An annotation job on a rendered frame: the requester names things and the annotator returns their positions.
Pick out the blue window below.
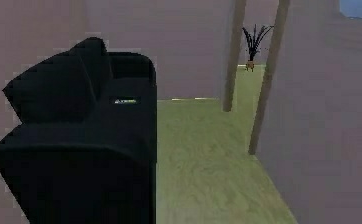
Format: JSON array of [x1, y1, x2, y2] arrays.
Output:
[[338, 0, 362, 20]]

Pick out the black sofa cushion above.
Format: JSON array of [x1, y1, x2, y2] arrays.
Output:
[[2, 36, 114, 125]]

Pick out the dark house plant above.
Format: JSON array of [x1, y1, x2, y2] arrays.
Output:
[[241, 23, 274, 62]]

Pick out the black sofa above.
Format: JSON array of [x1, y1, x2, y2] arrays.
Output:
[[0, 49, 158, 224]]

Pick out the black remote control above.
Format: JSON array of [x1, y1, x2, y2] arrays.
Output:
[[112, 97, 139, 106]]

